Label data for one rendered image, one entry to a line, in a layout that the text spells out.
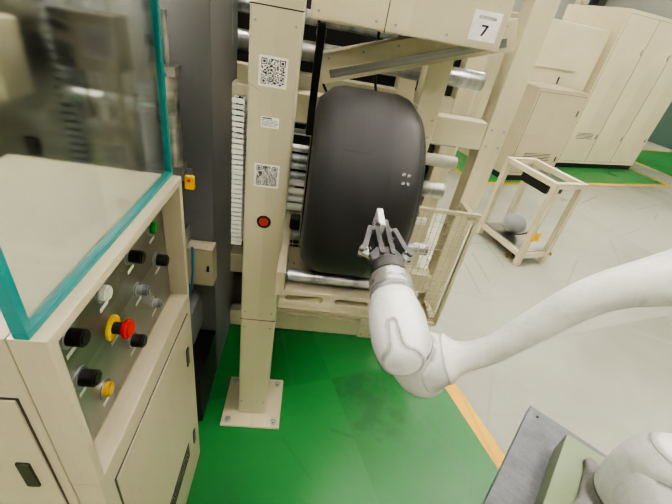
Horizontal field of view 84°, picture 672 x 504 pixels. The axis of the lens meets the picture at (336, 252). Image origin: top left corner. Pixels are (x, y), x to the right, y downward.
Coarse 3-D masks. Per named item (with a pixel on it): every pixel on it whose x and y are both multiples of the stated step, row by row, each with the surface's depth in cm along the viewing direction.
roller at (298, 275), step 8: (288, 272) 126; (296, 272) 126; (304, 272) 127; (312, 272) 127; (288, 280) 127; (296, 280) 127; (304, 280) 127; (312, 280) 127; (320, 280) 127; (328, 280) 127; (336, 280) 127; (344, 280) 128; (352, 280) 128; (360, 280) 128; (368, 280) 129; (368, 288) 130
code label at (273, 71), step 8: (264, 56) 96; (272, 56) 96; (264, 64) 97; (272, 64) 97; (280, 64) 97; (264, 72) 98; (272, 72) 98; (280, 72) 98; (264, 80) 99; (272, 80) 99; (280, 80) 99; (280, 88) 100
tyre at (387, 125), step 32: (320, 96) 113; (352, 96) 103; (384, 96) 107; (320, 128) 100; (352, 128) 97; (384, 128) 98; (416, 128) 101; (320, 160) 97; (352, 160) 95; (384, 160) 96; (416, 160) 98; (320, 192) 98; (352, 192) 96; (384, 192) 97; (416, 192) 100; (320, 224) 100; (352, 224) 100; (320, 256) 108; (352, 256) 107
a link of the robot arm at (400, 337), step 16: (384, 288) 72; (400, 288) 71; (384, 304) 68; (400, 304) 67; (416, 304) 69; (384, 320) 66; (400, 320) 65; (416, 320) 66; (384, 336) 64; (400, 336) 63; (416, 336) 64; (384, 352) 63; (400, 352) 62; (416, 352) 63; (384, 368) 65; (400, 368) 64; (416, 368) 64
